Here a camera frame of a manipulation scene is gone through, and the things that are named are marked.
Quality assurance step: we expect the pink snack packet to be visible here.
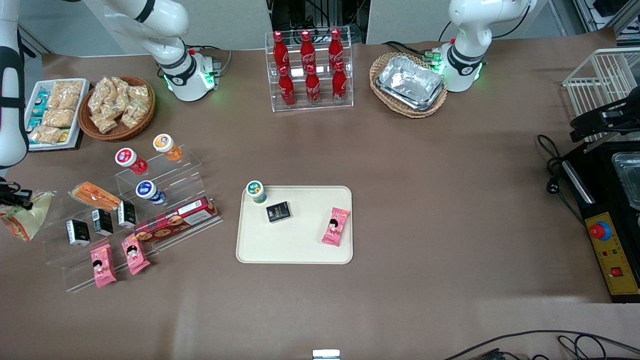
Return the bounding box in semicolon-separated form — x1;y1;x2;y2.
321;207;351;247
121;234;151;276
90;243;117;289

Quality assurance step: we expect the clear bag of beige snacks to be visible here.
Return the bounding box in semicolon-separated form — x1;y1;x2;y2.
42;108;76;128
128;85;151;108
120;102;149;129
111;77;131;102
28;125;64;146
51;80;84;110
92;112;119;134
89;77;114;114

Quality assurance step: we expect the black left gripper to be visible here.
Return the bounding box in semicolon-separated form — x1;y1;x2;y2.
571;99;640;144

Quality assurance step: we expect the red lid small bottle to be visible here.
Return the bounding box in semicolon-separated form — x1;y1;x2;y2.
115;148;149;176

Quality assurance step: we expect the orange lid small bottle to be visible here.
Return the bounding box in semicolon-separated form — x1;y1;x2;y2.
153;133;183;162

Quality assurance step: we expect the green lid small jar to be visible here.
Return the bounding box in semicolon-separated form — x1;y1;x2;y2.
245;180;268;204

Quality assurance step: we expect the long black floor cable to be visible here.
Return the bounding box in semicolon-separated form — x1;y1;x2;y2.
442;329;640;360

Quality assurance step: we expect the aluminium foil tray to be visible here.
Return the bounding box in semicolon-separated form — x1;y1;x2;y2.
376;55;446;112

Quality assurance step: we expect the black sealing machine yellow panel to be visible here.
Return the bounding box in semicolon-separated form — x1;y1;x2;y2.
560;140;640;304

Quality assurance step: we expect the cream plastic tray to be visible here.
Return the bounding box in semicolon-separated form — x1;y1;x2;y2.
235;185;354;265

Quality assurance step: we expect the red cookie box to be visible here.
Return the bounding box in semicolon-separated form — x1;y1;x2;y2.
134;196;220;244

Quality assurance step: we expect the white wire basket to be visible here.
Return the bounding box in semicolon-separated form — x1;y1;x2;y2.
562;47;640;144

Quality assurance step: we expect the black left arm base cable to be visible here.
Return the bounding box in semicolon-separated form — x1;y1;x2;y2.
382;41;442;61

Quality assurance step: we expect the blue lid small bottle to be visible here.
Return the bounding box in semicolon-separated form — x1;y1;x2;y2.
135;180;166;205

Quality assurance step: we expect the white rectangular snack tray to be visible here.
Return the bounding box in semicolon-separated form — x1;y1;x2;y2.
25;78;91;147

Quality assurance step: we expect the light wicker basket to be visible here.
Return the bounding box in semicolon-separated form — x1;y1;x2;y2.
369;52;449;119

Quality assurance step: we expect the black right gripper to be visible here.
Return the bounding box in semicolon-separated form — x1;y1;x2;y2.
0;181;34;210

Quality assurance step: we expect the red cola bottle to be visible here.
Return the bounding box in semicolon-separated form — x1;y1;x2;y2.
273;31;290;71
305;65;322;105
278;66;297;107
300;30;317;71
328;29;345;68
332;62;348;104

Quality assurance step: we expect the red emergency stop button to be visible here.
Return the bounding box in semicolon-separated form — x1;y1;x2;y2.
589;221;613;241

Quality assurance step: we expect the steel tray in machine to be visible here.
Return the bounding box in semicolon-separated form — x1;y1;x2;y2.
611;151;640;211

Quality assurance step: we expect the triangle sandwich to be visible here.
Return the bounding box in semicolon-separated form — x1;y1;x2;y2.
0;191;54;243
69;182;122;211

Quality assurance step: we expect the brown wicker snack basket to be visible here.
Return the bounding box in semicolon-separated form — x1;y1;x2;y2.
77;76;156;142

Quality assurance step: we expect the looped black floor cable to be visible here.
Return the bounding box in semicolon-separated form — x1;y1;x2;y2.
557;334;640;360

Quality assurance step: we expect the clear acrylic bottle rack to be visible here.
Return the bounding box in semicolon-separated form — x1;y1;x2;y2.
265;26;354;113

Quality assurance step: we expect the black power cable with plug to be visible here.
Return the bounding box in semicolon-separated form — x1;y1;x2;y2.
536;134;587;227

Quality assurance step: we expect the clear acrylic stepped stand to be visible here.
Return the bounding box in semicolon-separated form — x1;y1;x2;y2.
42;145;224;293

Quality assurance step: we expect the small black box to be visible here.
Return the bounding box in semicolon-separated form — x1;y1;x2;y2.
66;219;91;247
117;201;137;229
92;209;114;237
266;201;292;224

